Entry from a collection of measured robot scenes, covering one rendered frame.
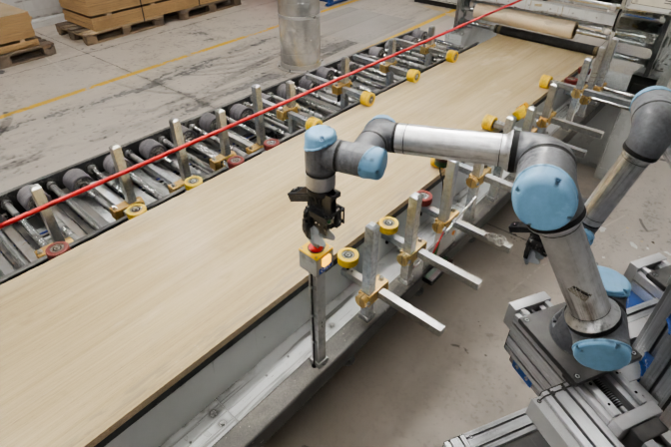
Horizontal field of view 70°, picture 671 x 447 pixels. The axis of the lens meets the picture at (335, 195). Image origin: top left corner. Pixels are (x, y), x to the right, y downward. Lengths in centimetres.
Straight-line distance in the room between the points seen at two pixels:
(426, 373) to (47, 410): 168
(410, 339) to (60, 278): 169
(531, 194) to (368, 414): 166
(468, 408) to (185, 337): 144
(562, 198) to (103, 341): 133
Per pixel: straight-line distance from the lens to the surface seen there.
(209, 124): 286
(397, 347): 265
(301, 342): 187
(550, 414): 145
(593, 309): 119
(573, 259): 110
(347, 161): 107
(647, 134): 153
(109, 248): 198
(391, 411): 245
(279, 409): 164
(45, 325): 180
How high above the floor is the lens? 211
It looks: 36 degrees down
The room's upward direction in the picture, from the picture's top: straight up
